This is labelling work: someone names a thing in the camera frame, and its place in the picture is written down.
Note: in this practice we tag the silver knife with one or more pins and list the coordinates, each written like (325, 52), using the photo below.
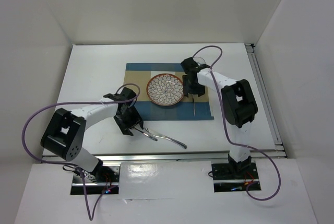
(159, 135)

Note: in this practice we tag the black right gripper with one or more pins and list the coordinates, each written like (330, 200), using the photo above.
(200, 90)

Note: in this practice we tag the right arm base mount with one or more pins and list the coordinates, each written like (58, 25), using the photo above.
(224, 180)

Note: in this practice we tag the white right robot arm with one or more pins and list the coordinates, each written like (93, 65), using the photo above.
(239, 107)

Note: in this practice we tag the aluminium rail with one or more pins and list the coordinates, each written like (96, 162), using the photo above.
(250, 49)
(177, 156)

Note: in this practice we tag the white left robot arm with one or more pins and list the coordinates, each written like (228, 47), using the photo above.
(65, 132)

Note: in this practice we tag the clear drinking glass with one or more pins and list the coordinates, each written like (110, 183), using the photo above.
(199, 60)

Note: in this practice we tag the aluminium front rail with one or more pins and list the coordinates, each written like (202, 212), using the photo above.
(177, 156)

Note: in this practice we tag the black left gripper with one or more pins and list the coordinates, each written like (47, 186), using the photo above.
(135, 119)

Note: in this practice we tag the silver spoon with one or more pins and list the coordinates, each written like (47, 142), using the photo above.
(194, 105)

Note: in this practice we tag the aluminium right side rail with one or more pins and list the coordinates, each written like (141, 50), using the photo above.
(250, 49)

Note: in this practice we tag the silver fork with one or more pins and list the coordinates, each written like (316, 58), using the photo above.
(146, 134)

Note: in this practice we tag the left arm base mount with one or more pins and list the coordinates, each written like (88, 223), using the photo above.
(108, 183)

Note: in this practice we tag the floral ceramic plate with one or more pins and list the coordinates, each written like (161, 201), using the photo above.
(165, 89)

